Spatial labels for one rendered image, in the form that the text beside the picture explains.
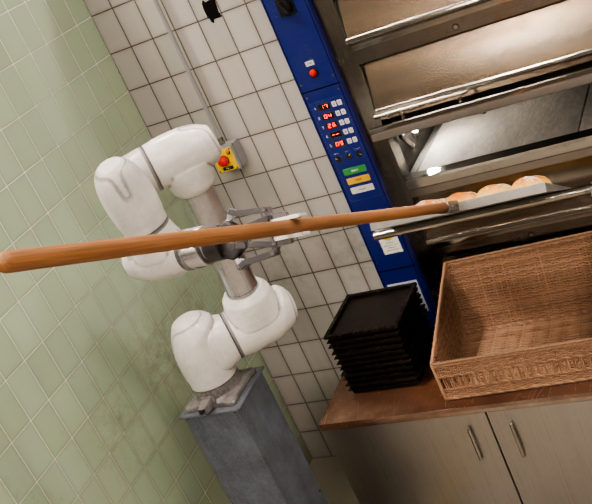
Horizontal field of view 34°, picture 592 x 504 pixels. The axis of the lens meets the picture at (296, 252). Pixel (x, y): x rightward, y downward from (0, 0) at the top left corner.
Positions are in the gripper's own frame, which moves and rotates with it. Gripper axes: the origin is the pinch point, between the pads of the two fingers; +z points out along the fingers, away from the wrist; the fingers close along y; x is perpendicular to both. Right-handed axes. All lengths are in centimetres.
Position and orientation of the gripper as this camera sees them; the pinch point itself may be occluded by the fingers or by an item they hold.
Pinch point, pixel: (290, 226)
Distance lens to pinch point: 195.4
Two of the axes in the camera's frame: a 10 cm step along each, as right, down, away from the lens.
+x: -4.6, 0.8, -8.8
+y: 2.0, 9.8, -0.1
